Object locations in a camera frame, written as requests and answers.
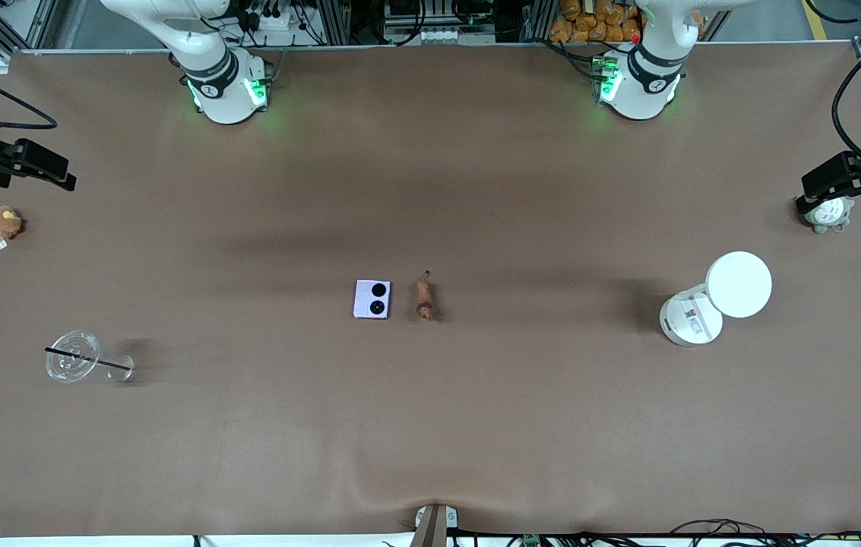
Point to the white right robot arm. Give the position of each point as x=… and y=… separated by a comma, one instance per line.
x=221, y=83

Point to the brown lion statue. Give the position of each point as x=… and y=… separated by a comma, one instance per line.
x=425, y=298

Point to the black straw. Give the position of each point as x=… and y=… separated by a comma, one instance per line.
x=88, y=360

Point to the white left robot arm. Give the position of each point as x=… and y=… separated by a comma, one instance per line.
x=647, y=72

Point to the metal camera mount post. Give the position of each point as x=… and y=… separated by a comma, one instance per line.
x=434, y=526

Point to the orange bagged goods pile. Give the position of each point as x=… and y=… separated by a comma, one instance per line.
x=597, y=21

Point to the clear plastic cup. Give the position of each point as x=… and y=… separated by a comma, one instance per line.
x=69, y=361

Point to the brown plush toy with tag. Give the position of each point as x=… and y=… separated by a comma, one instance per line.
x=3, y=222

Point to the lilac phone with black lenses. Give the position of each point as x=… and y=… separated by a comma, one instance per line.
x=371, y=299

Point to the white cylindrical container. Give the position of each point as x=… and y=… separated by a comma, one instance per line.
x=738, y=285

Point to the white power strip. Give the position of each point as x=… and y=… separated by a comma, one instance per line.
x=272, y=20

